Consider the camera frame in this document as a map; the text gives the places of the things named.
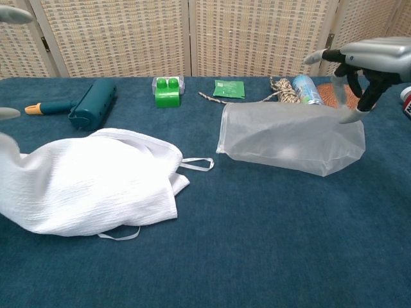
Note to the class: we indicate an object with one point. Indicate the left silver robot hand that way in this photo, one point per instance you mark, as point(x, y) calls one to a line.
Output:
point(13, 14)

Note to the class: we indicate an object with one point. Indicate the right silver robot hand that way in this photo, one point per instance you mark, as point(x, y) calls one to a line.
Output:
point(379, 53)

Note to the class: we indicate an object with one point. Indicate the transparent plastic zip bag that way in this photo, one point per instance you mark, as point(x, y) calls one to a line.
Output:
point(289, 141)

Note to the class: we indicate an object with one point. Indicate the red juice bottle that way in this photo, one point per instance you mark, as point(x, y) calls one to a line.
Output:
point(407, 102)

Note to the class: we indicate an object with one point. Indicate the round woven rattan coaster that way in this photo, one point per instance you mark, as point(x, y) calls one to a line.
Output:
point(327, 94)

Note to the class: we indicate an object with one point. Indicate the light blue beverage can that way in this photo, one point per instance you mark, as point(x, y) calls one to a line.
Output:
point(306, 91)

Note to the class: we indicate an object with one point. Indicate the woven folding screen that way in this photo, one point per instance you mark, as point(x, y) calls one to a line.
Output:
point(128, 38)

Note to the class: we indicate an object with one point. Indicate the teal lint roller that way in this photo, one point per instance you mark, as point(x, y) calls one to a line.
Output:
point(93, 102)

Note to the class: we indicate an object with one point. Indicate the green foil sachet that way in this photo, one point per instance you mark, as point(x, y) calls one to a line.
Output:
point(228, 88)

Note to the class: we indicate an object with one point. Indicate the green toy building block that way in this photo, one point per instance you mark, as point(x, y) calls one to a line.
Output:
point(167, 97)

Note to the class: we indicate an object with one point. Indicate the blue table cloth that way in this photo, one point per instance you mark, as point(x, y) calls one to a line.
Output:
point(257, 240)

